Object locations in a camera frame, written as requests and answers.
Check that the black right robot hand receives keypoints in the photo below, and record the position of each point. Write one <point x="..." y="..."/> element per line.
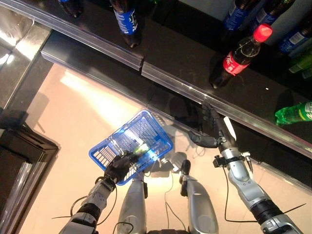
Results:
<point x="220" y="131"/>

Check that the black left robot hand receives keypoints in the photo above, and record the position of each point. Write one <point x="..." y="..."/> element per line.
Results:
<point x="119" y="165"/>

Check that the blue plastic shopping basket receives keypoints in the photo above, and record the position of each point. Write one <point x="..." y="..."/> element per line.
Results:
<point x="124" y="181"/>

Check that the Coca-Cola bottle red label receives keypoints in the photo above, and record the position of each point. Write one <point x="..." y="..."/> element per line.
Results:
<point x="237" y="61"/>

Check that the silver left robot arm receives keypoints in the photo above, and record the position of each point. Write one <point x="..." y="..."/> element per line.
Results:
<point x="97" y="195"/>

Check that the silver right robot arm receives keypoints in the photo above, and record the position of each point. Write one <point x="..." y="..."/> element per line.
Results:
<point x="243" y="180"/>

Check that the green drink can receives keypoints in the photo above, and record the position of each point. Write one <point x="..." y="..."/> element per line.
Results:
<point x="141" y="148"/>

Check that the silver left robot leg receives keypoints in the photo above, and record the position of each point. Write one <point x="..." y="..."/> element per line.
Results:
<point x="134" y="202"/>

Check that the silver robot leg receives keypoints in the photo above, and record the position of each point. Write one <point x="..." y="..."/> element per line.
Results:
<point x="200" y="202"/>
<point x="134" y="202"/>

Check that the silver right robot leg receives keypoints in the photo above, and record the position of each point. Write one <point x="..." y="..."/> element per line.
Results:
<point x="200" y="202"/>

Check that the black robot waist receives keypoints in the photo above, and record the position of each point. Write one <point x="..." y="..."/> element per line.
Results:
<point x="168" y="232"/>

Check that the black floor stand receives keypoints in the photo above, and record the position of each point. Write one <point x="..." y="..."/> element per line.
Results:
<point x="19" y="146"/>

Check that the green soda can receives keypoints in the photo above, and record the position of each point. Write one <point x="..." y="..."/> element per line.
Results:
<point x="301" y="62"/>
<point x="307" y="73"/>

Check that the Pepsi cola bottle blue cap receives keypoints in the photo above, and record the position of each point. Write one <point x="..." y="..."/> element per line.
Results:
<point x="292" y="41"/>
<point x="128" y="22"/>
<point x="263" y="17"/>
<point x="72" y="7"/>
<point x="235" y="17"/>

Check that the glossy dark side shelf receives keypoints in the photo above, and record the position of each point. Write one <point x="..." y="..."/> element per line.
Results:
<point x="22" y="61"/>

